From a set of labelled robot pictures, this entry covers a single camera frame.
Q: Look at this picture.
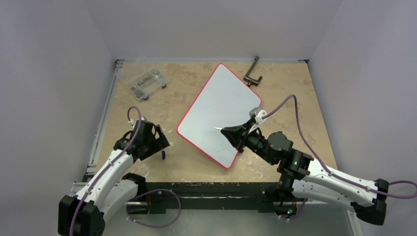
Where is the clear plastic screw box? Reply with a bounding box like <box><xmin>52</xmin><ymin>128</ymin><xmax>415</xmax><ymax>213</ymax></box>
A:
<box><xmin>120</xmin><ymin>62</ymin><xmax>169</xmax><ymax>101</ymax></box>

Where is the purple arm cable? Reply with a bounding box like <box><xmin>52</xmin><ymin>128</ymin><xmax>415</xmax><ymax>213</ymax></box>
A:
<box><xmin>262</xmin><ymin>94</ymin><xmax>417</xmax><ymax>199</ymax></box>
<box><xmin>68</xmin><ymin>106</ymin><xmax>143</xmax><ymax>236</ymax></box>

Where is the dark metal L bracket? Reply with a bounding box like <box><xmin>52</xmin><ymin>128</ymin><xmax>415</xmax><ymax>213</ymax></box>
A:
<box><xmin>243</xmin><ymin>56</ymin><xmax>263</xmax><ymax>88</ymax></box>

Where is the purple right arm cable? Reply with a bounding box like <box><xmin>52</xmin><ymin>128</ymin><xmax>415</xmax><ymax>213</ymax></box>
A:
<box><xmin>262</xmin><ymin>94</ymin><xmax>417</xmax><ymax>199</ymax></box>

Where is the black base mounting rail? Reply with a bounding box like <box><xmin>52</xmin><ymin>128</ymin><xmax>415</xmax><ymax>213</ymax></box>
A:
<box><xmin>115</xmin><ymin>181</ymin><xmax>296</xmax><ymax>216</ymax></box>

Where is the aluminium frame rail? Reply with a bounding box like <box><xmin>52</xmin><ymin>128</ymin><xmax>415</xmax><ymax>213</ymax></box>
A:
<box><xmin>69</xmin><ymin>135</ymin><xmax>101</xmax><ymax>197</ymax></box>

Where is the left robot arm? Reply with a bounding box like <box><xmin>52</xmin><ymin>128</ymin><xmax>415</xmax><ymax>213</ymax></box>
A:
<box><xmin>58</xmin><ymin>120</ymin><xmax>170</xmax><ymax>236</ymax></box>

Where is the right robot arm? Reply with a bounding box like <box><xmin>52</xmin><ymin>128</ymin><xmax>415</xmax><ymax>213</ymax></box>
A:
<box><xmin>219</xmin><ymin>124</ymin><xmax>388</xmax><ymax>226</ymax></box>

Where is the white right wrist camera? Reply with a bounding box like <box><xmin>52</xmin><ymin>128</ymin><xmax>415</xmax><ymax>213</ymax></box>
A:
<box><xmin>249</xmin><ymin>107</ymin><xmax>267</xmax><ymax>133</ymax></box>

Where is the red-framed whiteboard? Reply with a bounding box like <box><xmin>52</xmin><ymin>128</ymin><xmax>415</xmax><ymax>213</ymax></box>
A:
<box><xmin>177</xmin><ymin>63</ymin><xmax>262</xmax><ymax>169</ymax></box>

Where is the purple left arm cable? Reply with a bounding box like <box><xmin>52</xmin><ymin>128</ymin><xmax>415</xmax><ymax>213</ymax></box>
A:
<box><xmin>68</xmin><ymin>106</ymin><xmax>143</xmax><ymax>236</ymax></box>

